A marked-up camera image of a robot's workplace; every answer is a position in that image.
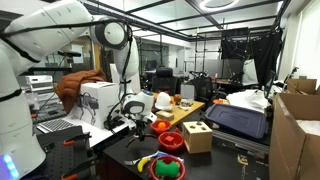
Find silver keyboard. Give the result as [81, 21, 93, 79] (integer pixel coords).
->
[36, 118, 76, 134]

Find orange handled black clamp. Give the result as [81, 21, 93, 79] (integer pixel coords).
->
[60, 156, 98, 180]
[62, 132, 92, 147]

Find round ceiling light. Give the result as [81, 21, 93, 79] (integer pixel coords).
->
[199, 0, 240, 12]

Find white table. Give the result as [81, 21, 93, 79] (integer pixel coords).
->
[34, 112, 138, 148]

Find black camera on stand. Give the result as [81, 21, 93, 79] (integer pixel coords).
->
[57, 49, 83, 69]

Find blue white toothpaste tube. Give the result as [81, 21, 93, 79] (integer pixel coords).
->
[151, 150, 171, 158]

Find gray box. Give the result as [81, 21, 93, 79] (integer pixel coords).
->
[180, 83, 196, 100]

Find orange handled pliers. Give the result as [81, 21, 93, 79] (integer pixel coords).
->
[125, 132, 157, 149]

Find wooden shape sorter toy box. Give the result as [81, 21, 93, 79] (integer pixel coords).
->
[182, 120, 214, 155]

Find wooden desk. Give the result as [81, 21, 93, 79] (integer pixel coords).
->
[151, 89, 206, 127]

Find white box robot dog print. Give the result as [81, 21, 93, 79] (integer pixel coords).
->
[77, 81, 122, 130]

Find clear container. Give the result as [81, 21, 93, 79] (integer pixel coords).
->
[179, 98, 195, 111]

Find black office chair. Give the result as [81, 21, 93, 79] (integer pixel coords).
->
[151, 67, 179, 96]

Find black mesh chair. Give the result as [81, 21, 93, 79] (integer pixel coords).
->
[190, 70, 218, 101]

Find white printer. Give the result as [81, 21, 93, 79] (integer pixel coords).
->
[24, 74, 55, 95]

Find large cardboard box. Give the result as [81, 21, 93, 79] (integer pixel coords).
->
[269, 92, 320, 180]

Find metal rack table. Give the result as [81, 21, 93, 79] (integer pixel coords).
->
[209, 129, 272, 155]

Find small tan box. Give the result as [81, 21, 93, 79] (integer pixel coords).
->
[155, 110, 175, 121]

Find black curtain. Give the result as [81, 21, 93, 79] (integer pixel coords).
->
[220, 29, 284, 88]

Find white paper pile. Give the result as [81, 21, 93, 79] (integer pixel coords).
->
[226, 89, 272, 114]

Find black pegboard cart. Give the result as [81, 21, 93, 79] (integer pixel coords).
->
[35, 125, 98, 180]

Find white plush toy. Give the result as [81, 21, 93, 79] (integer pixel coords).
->
[154, 91, 174, 112]

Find green plush toy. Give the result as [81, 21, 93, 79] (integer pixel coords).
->
[154, 159, 181, 178]

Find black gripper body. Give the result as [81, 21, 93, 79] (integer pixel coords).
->
[132, 119, 152, 137]

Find brown jacket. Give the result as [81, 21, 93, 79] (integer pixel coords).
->
[54, 69, 108, 114]

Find black controller device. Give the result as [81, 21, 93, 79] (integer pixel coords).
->
[103, 114, 126, 131]

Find white packing foam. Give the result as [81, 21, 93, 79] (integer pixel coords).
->
[295, 119, 320, 137]

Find yellow toy banana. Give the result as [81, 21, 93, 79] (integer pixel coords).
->
[137, 157, 152, 173]

